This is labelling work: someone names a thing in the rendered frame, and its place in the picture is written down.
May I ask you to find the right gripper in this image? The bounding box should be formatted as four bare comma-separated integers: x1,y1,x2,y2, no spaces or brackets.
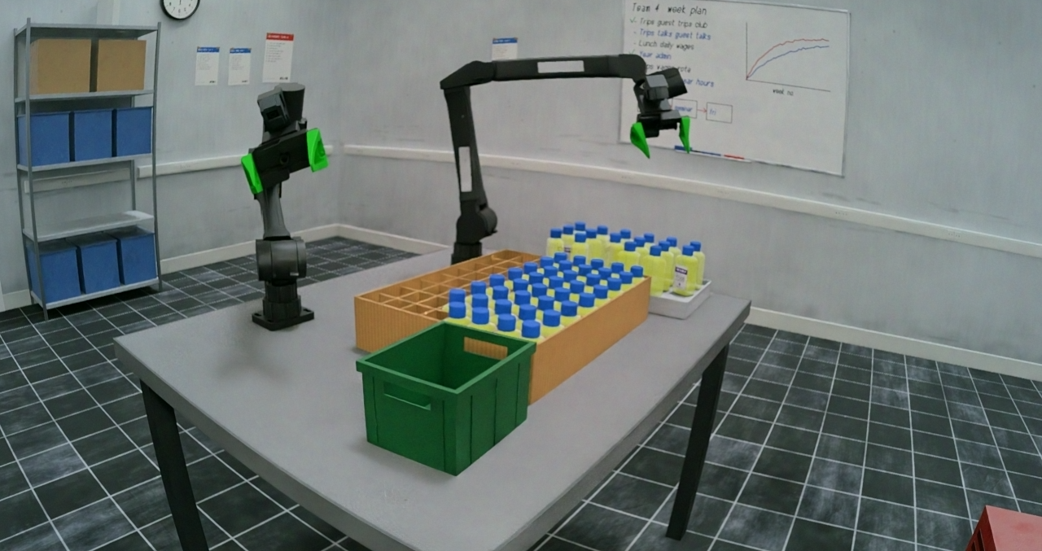
241,128,328,194

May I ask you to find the white rimmed tray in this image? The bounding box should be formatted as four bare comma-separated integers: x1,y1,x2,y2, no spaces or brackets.
648,279,711,319

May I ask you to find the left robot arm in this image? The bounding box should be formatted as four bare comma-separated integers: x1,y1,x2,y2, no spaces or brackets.
440,54,688,266

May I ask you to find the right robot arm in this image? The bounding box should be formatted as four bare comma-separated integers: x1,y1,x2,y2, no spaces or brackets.
252,82,314,331

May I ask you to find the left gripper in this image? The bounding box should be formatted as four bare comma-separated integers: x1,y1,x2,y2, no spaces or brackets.
629,110,690,159

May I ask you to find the green plastic crate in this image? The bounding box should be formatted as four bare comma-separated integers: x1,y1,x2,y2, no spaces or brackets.
356,321,537,476

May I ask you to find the brown cardboard carton with dividers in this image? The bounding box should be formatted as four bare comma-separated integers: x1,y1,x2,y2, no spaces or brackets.
354,249,652,405

